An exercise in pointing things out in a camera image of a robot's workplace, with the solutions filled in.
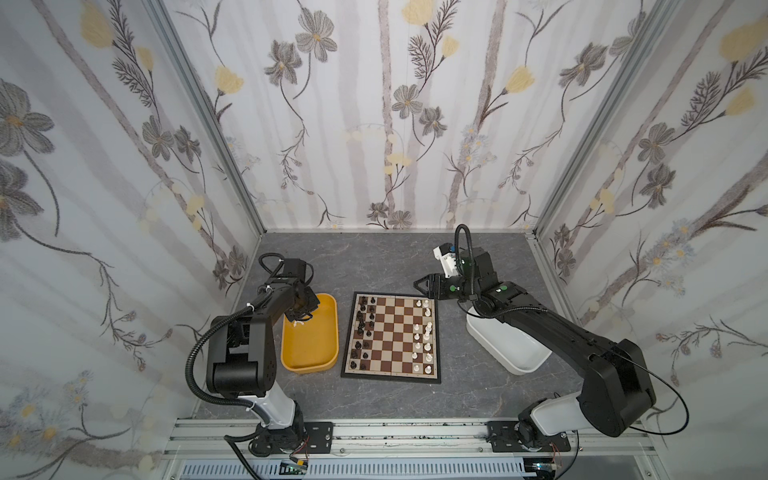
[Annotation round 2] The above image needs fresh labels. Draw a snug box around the black right corrugated cable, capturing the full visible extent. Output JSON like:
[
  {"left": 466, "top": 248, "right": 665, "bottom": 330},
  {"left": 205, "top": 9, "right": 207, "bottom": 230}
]
[{"left": 452, "top": 223, "right": 476, "bottom": 298}]

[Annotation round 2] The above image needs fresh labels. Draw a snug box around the white slotted cable duct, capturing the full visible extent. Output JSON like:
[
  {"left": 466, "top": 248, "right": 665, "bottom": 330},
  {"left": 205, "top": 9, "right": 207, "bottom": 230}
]
[{"left": 178, "top": 458, "right": 538, "bottom": 480}]

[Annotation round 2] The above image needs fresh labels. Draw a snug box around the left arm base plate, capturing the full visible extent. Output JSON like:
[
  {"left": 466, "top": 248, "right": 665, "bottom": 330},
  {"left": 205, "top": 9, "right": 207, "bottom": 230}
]
[{"left": 248, "top": 422, "right": 334, "bottom": 457}]

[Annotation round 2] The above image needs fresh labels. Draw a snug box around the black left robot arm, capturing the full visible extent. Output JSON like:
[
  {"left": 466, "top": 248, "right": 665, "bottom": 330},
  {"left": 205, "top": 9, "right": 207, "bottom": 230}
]
[{"left": 205, "top": 253, "right": 319, "bottom": 430}]

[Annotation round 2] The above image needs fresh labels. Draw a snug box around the white plastic tray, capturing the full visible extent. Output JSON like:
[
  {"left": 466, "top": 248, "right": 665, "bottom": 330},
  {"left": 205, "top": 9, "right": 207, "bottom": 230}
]
[{"left": 466, "top": 308, "right": 552, "bottom": 376}]

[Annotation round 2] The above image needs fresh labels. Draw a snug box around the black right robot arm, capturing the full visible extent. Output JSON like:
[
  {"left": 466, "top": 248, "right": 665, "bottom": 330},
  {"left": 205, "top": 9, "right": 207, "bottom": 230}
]
[{"left": 413, "top": 243, "right": 657, "bottom": 448}]

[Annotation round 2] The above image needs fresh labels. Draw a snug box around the aluminium mounting rail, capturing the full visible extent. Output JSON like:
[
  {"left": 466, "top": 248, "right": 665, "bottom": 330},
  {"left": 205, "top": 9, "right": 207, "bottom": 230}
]
[{"left": 163, "top": 418, "right": 658, "bottom": 460}]

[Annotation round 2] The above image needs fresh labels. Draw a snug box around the black corrugated cable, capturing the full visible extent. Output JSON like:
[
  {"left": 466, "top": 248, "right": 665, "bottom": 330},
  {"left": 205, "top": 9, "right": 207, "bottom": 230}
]
[
  {"left": 184, "top": 305, "right": 265, "bottom": 480},
  {"left": 452, "top": 223, "right": 476, "bottom": 298}
]

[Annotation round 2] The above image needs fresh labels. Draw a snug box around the black left corrugated cable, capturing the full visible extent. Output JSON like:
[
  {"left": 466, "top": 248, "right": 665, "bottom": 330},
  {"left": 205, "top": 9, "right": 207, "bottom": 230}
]
[{"left": 184, "top": 305, "right": 265, "bottom": 480}]

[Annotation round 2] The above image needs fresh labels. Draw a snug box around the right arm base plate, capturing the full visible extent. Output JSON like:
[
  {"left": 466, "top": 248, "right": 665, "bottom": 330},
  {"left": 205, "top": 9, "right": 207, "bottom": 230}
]
[{"left": 486, "top": 420, "right": 572, "bottom": 453}]

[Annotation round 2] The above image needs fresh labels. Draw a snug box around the brown folding chess board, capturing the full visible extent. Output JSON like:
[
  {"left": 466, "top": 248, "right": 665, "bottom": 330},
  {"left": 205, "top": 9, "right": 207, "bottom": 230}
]
[{"left": 341, "top": 291, "right": 442, "bottom": 384}]

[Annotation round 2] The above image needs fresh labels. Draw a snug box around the yellow plastic tray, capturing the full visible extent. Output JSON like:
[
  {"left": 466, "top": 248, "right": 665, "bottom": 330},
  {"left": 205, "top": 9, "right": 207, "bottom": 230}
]
[{"left": 280, "top": 293, "right": 339, "bottom": 374}]

